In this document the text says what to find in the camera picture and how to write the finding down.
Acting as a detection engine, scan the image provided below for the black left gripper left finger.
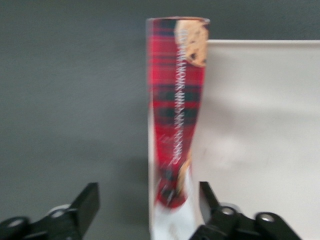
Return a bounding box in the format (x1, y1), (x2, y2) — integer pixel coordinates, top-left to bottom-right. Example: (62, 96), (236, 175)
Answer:
(0, 182), (101, 240)

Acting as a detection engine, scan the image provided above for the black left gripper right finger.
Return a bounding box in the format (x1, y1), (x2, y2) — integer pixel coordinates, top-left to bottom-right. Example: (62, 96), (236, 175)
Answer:
(191, 181), (320, 240)

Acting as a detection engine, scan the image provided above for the red tartan cookie box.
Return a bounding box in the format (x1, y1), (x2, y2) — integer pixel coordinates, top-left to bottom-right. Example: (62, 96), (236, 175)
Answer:
(145, 16), (211, 240)

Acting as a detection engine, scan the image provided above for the beige plastic tray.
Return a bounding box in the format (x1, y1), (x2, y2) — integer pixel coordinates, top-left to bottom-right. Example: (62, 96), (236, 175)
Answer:
(146, 39), (320, 240)

